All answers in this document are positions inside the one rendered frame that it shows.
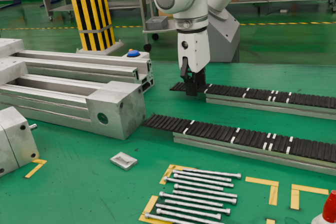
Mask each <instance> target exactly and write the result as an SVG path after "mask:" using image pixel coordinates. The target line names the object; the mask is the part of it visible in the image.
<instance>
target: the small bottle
mask: <svg viewBox="0 0 336 224"><path fill-rule="evenodd" d="M311 224H336V190H332V191H331V193H330V194H329V196H328V198H327V200H326V202H325V203H324V205H323V211H322V213H321V214H320V215H318V216H317V217H315V218H314V219H313V220H312V222H311Z"/></svg>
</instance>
